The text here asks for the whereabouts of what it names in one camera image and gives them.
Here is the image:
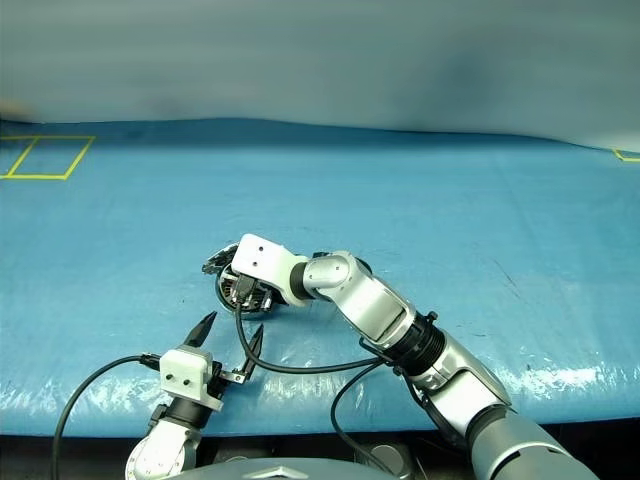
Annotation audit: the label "grey rounded base part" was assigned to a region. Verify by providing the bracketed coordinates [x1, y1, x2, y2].
[369, 442, 416, 474]

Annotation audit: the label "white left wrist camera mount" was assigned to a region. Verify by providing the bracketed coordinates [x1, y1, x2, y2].
[158, 348, 225, 412]

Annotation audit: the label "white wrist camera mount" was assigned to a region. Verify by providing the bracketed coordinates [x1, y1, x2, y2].
[231, 233, 311, 307]
[158, 348, 225, 412]

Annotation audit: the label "grey robot torso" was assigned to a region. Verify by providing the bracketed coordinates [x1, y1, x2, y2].
[179, 457, 396, 480]

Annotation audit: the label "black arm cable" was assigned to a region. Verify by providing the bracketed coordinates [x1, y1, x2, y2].
[52, 352, 162, 480]
[232, 275, 401, 476]

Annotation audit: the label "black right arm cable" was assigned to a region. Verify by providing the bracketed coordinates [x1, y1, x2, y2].
[232, 275, 401, 476]

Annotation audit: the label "blue plastic table cover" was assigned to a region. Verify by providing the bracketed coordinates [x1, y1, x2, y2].
[0, 118, 640, 439]

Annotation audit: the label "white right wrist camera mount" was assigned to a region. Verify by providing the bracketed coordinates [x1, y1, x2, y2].
[231, 233, 311, 307]

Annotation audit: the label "silver motor housing copper windings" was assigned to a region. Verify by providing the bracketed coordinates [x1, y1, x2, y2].
[214, 263, 275, 317]

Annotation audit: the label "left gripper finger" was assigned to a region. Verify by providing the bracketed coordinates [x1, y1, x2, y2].
[233, 323, 265, 385]
[182, 310, 219, 351]

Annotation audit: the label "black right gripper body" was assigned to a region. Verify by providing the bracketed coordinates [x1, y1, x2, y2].
[230, 272, 281, 315]

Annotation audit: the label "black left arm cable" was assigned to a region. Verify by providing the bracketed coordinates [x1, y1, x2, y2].
[52, 352, 162, 480]

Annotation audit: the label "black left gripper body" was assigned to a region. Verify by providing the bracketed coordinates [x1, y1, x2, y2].
[207, 362, 237, 401]

